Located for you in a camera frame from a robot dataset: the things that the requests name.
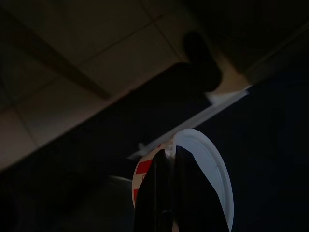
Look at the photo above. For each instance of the white floor tape strip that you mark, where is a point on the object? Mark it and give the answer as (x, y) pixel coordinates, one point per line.
(193, 120)

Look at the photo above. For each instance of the white cup red print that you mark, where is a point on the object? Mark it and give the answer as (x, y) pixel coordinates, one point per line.
(212, 157)

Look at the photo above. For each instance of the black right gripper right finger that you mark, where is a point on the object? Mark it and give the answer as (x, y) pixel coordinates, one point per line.
(193, 198)

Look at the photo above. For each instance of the black floor mat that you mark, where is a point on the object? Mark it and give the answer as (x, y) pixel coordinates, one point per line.
(265, 157)

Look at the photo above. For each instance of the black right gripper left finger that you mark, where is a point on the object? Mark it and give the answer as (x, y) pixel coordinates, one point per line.
(157, 193)

